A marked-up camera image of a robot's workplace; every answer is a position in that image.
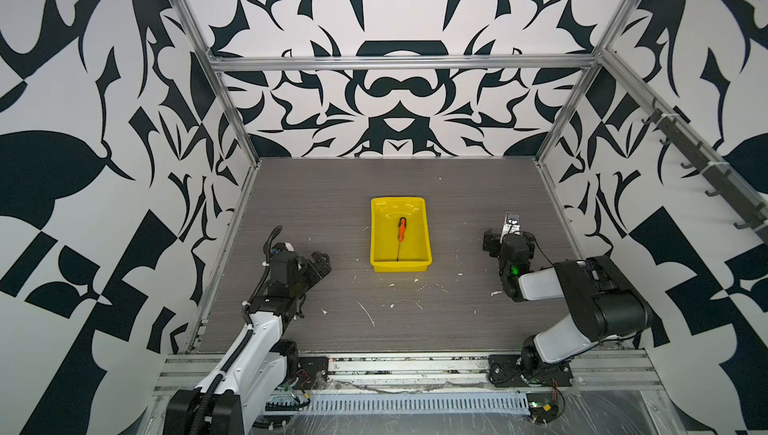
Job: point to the black wall hook rack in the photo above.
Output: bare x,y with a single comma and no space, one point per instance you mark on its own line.
701,159

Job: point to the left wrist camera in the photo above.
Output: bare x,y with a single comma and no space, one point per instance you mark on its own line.
280,247

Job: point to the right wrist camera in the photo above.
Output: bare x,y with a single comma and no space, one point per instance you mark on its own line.
511,225

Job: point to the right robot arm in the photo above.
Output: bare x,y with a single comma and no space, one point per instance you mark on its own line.
602,304

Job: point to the yellow plastic bin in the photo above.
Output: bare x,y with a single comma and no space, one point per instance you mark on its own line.
416,254

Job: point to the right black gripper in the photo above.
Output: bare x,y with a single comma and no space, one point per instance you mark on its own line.
493,240

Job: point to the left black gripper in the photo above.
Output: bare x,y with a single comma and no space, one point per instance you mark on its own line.
321,264

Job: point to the white slotted cable duct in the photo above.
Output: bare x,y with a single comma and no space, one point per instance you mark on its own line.
406,404

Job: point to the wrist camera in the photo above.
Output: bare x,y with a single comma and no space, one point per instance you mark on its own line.
280,247
511,225

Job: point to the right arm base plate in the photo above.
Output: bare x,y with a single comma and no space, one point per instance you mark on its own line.
517,371

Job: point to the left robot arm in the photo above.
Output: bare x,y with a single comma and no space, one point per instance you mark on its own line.
235,393

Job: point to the green lit circuit board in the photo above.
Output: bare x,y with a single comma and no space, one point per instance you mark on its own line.
544,408

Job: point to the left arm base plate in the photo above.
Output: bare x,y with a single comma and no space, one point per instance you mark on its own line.
310,372

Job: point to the orange handled screwdriver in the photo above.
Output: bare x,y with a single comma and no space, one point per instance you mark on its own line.
402,227

